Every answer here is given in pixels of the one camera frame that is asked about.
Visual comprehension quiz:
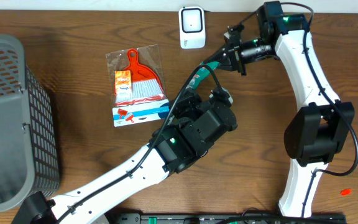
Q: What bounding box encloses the grey plastic basket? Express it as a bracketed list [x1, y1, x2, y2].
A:
[0, 34, 60, 212]

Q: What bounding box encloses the red packaged item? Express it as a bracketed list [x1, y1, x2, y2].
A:
[106, 44, 169, 128]

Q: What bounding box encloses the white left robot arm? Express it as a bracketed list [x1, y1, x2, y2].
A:
[13, 87, 237, 223]

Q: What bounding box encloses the green packaged item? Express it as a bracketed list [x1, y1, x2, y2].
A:
[187, 62, 219, 90]

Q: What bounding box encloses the small red floor marker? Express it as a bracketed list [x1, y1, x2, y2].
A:
[340, 189, 352, 196]

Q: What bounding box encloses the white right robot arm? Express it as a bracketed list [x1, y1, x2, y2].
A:
[206, 1, 358, 218]

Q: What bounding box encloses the white barcode scanner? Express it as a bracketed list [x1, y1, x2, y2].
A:
[178, 6, 206, 49]

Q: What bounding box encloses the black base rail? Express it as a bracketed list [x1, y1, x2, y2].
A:
[105, 207, 347, 224]

